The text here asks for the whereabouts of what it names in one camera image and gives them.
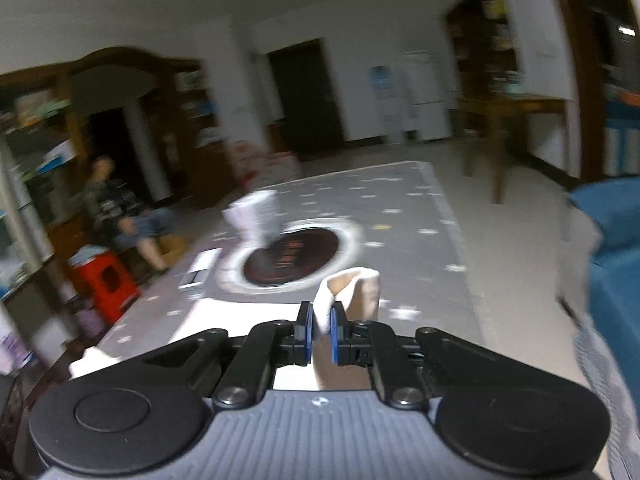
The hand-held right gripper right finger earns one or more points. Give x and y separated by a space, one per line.
336 335

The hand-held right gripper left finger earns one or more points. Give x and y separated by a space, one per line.
307 332

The cream knit garment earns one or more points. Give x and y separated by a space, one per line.
350 290

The round black induction cooktop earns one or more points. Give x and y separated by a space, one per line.
295 255

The white remote control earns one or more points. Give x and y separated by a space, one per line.
200 270

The white pink tissue pack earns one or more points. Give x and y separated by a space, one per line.
255 217

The grey star-print tablecloth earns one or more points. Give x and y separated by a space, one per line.
415 200

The cardboard box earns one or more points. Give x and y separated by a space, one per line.
172 247

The polka-dot play tent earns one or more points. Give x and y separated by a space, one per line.
260 157

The red plastic stool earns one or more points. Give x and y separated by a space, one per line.
105 282

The tall wooden shelf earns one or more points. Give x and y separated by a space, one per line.
195 125

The dark wooden door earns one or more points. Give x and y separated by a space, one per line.
307 95

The water dispenser with blue bottle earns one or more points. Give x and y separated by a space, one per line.
385 100

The white fridge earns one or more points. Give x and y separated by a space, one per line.
425 95

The grey knit cloth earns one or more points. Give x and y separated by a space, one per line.
600 375

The dark wooden side table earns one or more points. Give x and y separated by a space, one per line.
505 120

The blue sofa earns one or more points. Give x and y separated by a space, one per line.
615 230

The wooden display cabinet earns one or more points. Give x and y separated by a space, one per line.
35 160

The wooden partition shelf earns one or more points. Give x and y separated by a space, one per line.
485 35

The dark wooden door frame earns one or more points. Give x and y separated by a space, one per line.
570 60

